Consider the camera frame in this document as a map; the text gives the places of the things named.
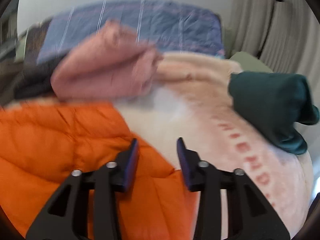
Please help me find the pink fleece blanket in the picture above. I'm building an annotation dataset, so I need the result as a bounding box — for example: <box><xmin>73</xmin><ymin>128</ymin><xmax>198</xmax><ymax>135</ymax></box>
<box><xmin>113</xmin><ymin>52</ymin><xmax>313</xmax><ymax>236</ymax></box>

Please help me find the pink quilted garment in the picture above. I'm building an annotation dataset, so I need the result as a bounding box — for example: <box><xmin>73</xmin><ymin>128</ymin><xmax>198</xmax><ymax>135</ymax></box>
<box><xmin>50</xmin><ymin>21</ymin><xmax>162</xmax><ymax>100</ymax></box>

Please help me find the beige curtain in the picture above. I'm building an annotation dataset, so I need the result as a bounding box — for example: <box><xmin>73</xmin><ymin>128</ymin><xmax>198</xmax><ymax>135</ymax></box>
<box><xmin>226</xmin><ymin>0</ymin><xmax>319</xmax><ymax>106</ymax></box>

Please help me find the orange puffer jacket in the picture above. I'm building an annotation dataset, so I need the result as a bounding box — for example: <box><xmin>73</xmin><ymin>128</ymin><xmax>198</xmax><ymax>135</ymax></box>
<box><xmin>1</xmin><ymin>103</ymin><xmax>197</xmax><ymax>239</ymax></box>

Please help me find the dark green folded garment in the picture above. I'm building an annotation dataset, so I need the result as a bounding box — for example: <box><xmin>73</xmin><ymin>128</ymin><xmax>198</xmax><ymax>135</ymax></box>
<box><xmin>228</xmin><ymin>72</ymin><xmax>319</xmax><ymax>155</ymax></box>

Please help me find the blue plaid pillow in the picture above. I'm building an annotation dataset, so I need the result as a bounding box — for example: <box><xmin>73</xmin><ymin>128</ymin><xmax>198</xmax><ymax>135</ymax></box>
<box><xmin>37</xmin><ymin>0</ymin><xmax>225</xmax><ymax>63</ymax></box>

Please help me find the light green pillow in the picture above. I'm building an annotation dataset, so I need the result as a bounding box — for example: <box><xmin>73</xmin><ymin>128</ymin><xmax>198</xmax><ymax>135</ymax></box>
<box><xmin>230</xmin><ymin>51</ymin><xmax>272</xmax><ymax>73</ymax></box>

